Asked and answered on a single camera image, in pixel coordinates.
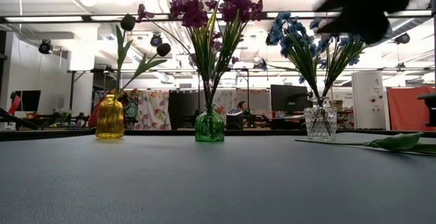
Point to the magenta artificial flower bunch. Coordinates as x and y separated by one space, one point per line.
194 13
238 6
216 43

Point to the black artificial tulip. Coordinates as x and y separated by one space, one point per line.
163 49
127 22
396 141

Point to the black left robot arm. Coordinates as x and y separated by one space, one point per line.
20 120

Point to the clear cut-glass vase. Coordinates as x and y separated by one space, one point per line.
320 118

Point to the green ribbed glass vase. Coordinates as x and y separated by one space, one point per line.
209 125

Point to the yellow ribbed glass vase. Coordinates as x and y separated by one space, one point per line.
109 118

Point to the long ceiling light strip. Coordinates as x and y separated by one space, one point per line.
299 14
44 18
408 13

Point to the white cabinet with black dots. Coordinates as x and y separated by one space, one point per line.
369 99

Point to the orange partition panel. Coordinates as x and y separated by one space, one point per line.
408 108

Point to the grey side desk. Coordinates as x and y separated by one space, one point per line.
427 96

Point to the black computer monitor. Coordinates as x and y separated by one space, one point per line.
29 99
289 98

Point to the person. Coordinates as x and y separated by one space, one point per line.
242 106

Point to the black cylindrical device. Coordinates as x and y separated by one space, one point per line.
235 118

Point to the black screen panel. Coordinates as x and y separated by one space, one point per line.
185 108

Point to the blue-grey table mat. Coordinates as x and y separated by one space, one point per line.
204 183

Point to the floral patterned cloth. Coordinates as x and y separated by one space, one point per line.
153 110

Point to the red object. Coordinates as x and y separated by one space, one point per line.
13 105

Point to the black ceiling-mounted camera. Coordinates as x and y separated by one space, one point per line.
156 40
45 47
402 39

